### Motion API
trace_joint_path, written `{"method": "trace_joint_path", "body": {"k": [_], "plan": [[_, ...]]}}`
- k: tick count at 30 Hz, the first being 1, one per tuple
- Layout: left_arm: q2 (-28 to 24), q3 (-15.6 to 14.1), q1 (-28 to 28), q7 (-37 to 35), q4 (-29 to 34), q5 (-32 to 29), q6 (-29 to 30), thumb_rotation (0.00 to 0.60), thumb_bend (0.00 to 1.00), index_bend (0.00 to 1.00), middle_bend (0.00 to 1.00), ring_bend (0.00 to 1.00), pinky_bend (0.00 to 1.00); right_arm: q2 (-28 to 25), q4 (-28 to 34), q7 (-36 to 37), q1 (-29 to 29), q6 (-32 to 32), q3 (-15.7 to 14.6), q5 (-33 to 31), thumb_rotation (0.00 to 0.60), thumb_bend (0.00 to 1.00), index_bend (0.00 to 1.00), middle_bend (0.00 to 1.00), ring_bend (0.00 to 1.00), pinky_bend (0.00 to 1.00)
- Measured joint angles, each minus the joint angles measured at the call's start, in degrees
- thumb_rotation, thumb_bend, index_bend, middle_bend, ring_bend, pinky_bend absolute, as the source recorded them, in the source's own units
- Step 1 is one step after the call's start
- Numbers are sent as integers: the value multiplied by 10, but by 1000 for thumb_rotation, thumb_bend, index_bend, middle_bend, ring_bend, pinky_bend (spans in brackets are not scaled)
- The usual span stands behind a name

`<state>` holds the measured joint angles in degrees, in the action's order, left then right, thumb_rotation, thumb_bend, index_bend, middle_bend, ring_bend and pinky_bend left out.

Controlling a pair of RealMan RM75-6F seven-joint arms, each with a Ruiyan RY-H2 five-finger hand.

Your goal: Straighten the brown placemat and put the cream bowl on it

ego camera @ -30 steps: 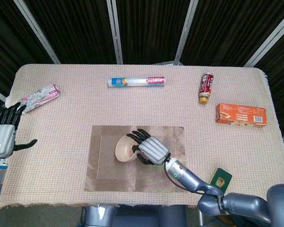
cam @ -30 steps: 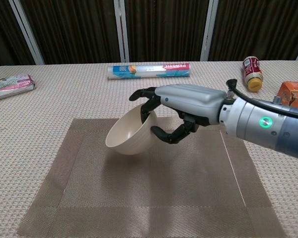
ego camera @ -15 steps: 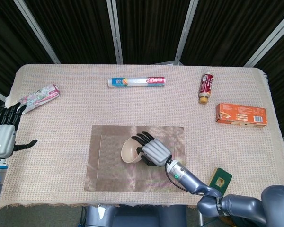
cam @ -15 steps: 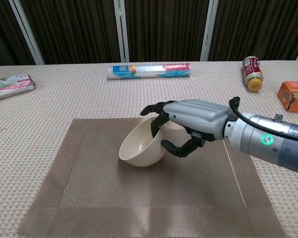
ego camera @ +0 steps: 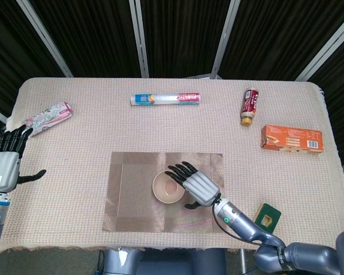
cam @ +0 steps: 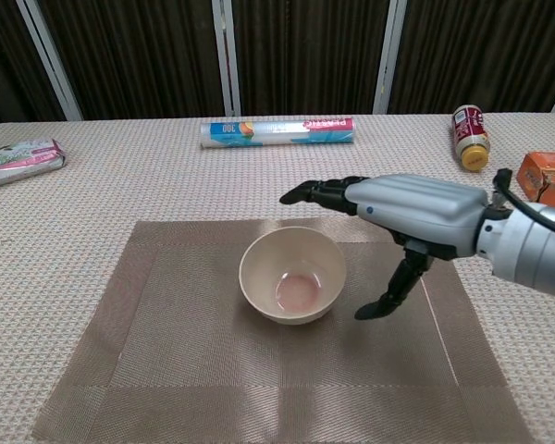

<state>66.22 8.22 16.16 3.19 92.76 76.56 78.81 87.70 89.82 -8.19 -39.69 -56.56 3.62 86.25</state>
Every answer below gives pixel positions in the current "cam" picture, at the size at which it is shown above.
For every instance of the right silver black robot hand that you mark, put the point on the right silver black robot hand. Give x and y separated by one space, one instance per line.
421 208

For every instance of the beige round bowl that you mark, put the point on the beige round bowl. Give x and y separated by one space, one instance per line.
268 268

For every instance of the brown woven placemat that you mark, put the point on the brown woven placemat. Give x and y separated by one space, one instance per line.
189 361

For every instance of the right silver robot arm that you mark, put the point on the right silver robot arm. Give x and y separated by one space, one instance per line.
527 252

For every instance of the yellow capped bottle red label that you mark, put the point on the yellow capped bottle red label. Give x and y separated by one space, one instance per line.
469 134

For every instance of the orange cardboard box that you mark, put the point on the orange cardboard box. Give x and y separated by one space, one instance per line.
546 178

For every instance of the plastic wrap roll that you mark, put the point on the plastic wrap roll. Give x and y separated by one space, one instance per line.
277 134

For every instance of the beige checked tablecloth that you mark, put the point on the beige checked tablecloth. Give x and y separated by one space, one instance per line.
120 185

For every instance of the dark brown curtain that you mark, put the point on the dark brown curtain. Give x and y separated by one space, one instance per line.
143 55

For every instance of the pink tissue pack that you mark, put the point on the pink tissue pack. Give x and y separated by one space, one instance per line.
18 164

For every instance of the white double frame post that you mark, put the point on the white double frame post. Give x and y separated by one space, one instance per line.
225 60

